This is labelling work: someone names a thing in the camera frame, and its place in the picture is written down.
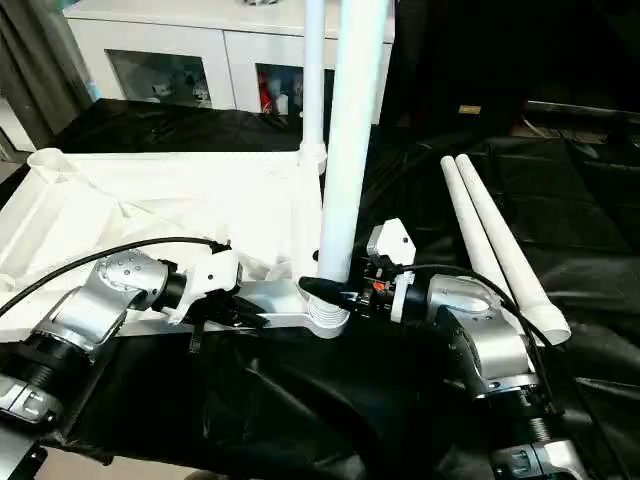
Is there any teal patterned strip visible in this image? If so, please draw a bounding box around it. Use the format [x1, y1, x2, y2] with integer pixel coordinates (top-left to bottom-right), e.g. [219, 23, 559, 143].
[83, 64, 104, 107]

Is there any white glass-door cabinet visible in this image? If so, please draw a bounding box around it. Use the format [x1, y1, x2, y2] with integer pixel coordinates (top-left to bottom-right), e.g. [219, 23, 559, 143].
[64, 0, 397, 125]

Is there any black mat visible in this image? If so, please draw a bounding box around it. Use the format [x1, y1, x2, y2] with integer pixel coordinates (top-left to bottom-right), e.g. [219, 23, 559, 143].
[0, 97, 640, 480]

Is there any white plastic table top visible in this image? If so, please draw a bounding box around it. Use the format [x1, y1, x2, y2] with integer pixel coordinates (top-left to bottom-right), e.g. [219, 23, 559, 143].
[0, 148, 351, 344]

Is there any black side table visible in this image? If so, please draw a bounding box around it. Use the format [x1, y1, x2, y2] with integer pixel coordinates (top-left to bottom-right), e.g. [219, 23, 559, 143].
[523, 98, 640, 144]

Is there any black cabinet gold label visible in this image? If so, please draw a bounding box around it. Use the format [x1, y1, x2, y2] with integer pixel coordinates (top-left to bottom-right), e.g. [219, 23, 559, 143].
[382, 0, 529, 139]

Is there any grey curtain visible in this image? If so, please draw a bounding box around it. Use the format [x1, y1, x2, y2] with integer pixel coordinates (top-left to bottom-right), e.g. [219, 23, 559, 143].
[0, 0, 95, 152]

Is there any white plastic table leg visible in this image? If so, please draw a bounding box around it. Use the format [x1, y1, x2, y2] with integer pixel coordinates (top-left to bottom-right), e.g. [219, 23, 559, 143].
[439, 155, 506, 291]
[298, 0, 330, 175]
[307, 0, 392, 324]
[453, 153, 572, 347]

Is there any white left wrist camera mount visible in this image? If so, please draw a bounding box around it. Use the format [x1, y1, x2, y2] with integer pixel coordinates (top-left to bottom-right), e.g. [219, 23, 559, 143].
[166, 246, 245, 327]

